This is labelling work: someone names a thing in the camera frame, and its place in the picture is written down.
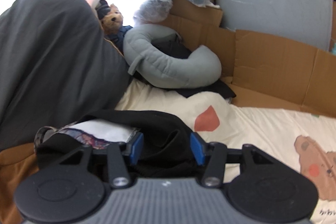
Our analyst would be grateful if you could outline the black bear patchwork shorts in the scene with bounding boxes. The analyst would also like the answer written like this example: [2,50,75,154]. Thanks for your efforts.
[34,109,204,178]

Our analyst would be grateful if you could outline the grey neck pillow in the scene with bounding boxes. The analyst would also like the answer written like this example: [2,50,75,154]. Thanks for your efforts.
[123,24,222,89]

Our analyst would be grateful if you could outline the cream bear print bedsheet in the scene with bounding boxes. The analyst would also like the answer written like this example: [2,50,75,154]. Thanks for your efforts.
[117,80,335,223]

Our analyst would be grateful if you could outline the brown cardboard sheet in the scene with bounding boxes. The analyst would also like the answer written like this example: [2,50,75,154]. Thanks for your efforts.
[162,0,335,117]

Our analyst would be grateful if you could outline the brown garment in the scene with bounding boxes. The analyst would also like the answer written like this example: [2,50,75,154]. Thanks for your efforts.
[0,143,39,224]

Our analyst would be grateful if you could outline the dark grey pillow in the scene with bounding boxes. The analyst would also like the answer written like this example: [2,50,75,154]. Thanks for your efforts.
[1,0,130,150]

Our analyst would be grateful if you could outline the teddy bear plush toy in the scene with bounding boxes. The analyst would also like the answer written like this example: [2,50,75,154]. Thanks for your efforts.
[95,0,133,53]

